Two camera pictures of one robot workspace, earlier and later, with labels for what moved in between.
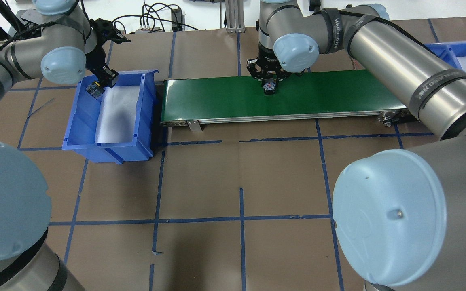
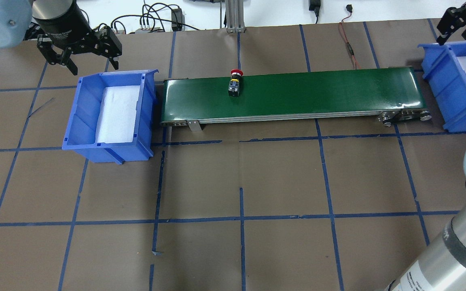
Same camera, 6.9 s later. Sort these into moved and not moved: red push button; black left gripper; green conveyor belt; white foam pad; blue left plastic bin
Moved: black left gripper; red push button
Not moved: white foam pad; green conveyor belt; blue left plastic bin
